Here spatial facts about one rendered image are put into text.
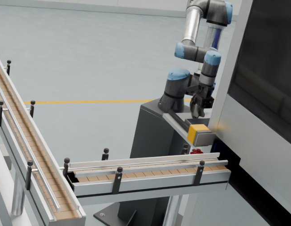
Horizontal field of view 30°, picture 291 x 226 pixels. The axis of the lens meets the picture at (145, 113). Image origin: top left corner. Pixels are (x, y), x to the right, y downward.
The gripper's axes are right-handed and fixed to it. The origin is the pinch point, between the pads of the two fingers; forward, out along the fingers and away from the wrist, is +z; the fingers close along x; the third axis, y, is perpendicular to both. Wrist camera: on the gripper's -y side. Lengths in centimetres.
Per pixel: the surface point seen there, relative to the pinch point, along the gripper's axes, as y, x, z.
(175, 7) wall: -491, 276, 81
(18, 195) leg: 16, -89, 26
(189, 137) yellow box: 30.0, -21.6, -6.5
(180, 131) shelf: 6.5, -11.0, 3.8
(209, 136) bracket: 35.0, -15.6, -9.6
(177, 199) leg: 48, -33, 12
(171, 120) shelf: -3.6, -10.7, 3.6
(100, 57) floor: -312, 86, 94
